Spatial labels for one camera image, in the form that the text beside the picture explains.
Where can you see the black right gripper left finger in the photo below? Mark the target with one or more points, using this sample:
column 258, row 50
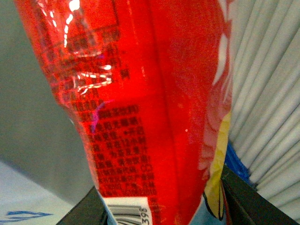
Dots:
column 89, row 211

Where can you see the white chest freezer with penguins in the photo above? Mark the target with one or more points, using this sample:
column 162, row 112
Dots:
column 24, row 202

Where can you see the white vertical blinds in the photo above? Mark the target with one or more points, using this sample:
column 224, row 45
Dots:
column 265, row 130

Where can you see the blue plastic shopping basket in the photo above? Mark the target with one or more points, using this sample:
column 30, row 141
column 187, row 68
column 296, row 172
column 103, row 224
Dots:
column 233, row 162

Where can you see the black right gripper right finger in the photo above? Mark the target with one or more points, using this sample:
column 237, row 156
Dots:
column 248, row 206

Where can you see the red drink bottle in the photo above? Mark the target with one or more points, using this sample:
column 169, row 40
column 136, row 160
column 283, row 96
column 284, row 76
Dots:
column 148, row 86

